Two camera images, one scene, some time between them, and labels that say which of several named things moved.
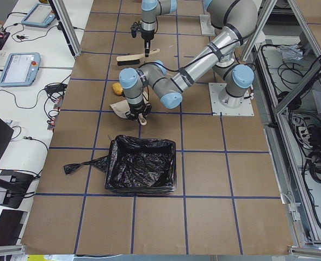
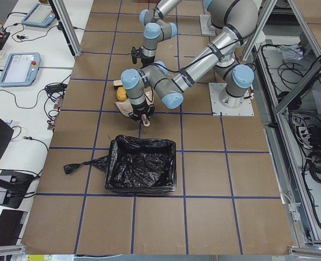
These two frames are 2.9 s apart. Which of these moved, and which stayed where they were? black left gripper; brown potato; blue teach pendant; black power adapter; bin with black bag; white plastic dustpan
Moved: brown potato; white plastic dustpan
Stayed: blue teach pendant; black left gripper; bin with black bag; black power adapter
